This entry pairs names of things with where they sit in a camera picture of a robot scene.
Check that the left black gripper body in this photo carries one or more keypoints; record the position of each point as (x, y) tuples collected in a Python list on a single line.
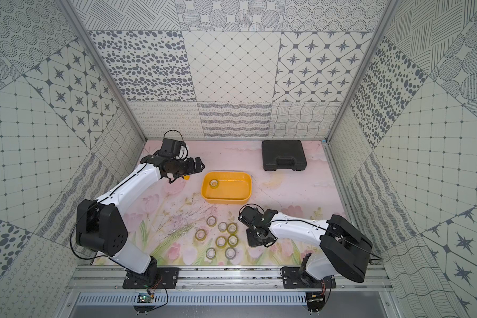
[(191, 165)]

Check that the left green circuit board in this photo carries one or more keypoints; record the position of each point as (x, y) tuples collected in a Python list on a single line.
[(144, 304)]

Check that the white slotted cable duct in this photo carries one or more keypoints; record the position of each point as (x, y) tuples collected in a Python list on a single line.
[(193, 299)]

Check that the yellow plastic storage box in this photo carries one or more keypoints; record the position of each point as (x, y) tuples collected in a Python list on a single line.
[(234, 188)]

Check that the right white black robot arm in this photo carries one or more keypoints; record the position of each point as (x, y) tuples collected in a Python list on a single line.
[(345, 250)]

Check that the right circuit board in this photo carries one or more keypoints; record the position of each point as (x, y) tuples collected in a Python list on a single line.
[(315, 302)]

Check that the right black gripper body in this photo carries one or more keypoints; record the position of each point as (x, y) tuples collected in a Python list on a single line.
[(254, 240)]

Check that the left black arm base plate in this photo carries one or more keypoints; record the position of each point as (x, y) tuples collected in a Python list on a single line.
[(151, 278)]

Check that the transparent tape roll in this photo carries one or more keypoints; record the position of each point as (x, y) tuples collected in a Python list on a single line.
[(221, 242), (230, 253), (211, 221), (200, 235), (210, 253), (222, 227), (214, 183), (232, 228), (232, 241)]

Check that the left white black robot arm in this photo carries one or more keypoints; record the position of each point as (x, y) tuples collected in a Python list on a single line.
[(100, 224)]

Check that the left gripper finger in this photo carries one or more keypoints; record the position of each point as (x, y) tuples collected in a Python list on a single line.
[(199, 166), (181, 174)]

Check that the black plastic tool case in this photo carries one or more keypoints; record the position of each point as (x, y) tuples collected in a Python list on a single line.
[(283, 155)]

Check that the aluminium mounting rail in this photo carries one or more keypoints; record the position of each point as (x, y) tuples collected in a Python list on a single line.
[(219, 278)]

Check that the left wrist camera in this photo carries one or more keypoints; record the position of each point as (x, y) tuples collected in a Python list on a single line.
[(172, 148)]

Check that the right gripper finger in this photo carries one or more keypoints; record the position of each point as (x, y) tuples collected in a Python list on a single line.
[(246, 216), (255, 240)]

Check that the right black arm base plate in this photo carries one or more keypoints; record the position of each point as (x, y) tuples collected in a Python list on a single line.
[(295, 277)]

